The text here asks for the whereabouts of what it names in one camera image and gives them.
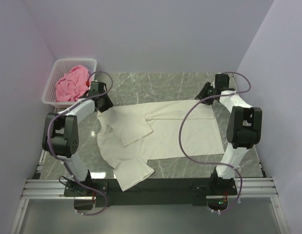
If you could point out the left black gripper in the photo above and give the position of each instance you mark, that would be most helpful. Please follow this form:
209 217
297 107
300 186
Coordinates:
103 103

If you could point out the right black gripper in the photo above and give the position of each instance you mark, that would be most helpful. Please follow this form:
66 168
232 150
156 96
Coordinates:
205 92

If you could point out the cream white t shirt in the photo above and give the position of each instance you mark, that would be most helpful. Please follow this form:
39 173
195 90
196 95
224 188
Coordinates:
132 135

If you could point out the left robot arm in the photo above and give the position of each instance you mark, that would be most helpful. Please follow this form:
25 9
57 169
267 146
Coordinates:
60 137

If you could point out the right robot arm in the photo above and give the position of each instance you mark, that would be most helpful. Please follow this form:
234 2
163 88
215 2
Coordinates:
243 131

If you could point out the pink t shirt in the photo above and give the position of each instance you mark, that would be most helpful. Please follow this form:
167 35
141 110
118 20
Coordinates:
73 84

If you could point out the white plastic laundry basket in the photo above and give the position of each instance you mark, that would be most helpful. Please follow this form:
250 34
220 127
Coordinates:
60 67

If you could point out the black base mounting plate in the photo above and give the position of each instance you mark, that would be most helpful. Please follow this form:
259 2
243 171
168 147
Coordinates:
165 191

